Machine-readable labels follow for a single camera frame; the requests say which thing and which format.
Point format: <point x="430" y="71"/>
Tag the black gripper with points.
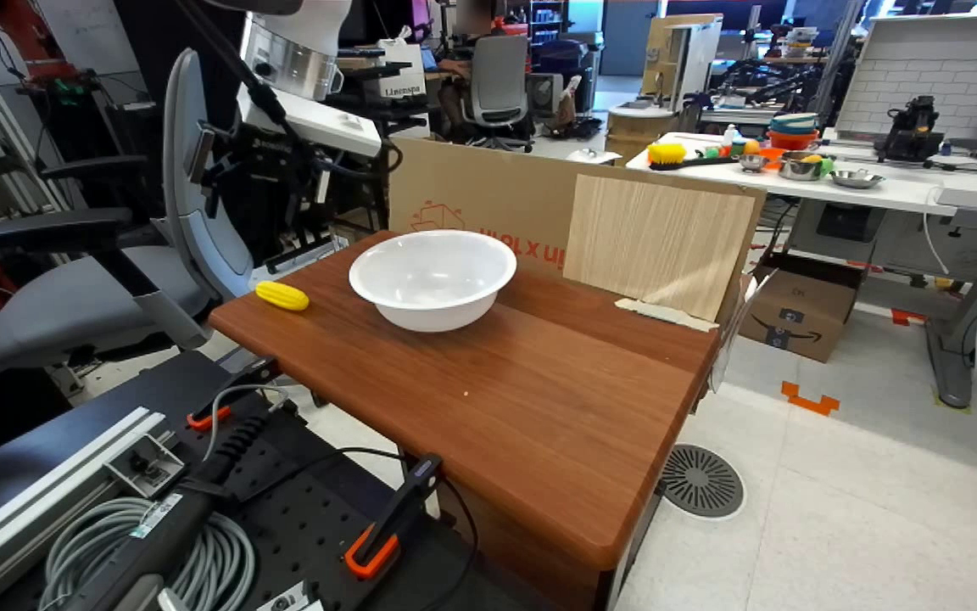
<point x="269" y="154"/>

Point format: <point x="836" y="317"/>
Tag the yellow oval toy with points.
<point x="284" y="295"/>

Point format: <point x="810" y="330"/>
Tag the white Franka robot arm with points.
<point x="321" y="121"/>

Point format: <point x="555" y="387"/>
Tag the white plastic bowl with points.
<point x="432" y="283"/>

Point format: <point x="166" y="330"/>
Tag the small metal bowl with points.
<point x="855" y="176"/>

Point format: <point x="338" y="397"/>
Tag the brown cardboard panel red print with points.
<point x="476" y="189"/>

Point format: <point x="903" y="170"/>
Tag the gray mesh office chair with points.
<point x="497" y="79"/>

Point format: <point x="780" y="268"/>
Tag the light wooden board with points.
<point x="651" y="243"/>

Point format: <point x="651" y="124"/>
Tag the yellow toy on black base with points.
<point x="665" y="154"/>

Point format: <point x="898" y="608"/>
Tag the round metal floor drain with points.
<point x="700" y="480"/>

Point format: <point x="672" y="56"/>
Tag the cardboard box with black logo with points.
<point x="799" y="310"/>

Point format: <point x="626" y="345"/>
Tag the white desk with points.
<point x="908" y="191"/>

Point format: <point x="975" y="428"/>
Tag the black device on desk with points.
<point x="909" y="125"/>

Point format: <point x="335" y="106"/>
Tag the white pegboard panel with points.
<point x="941" y="69"/>

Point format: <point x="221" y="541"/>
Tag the small aluminium bracket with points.
<point x="148" y="466"/>

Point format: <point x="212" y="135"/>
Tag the aluminium profile rail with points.
<point x="47" y="480"/>

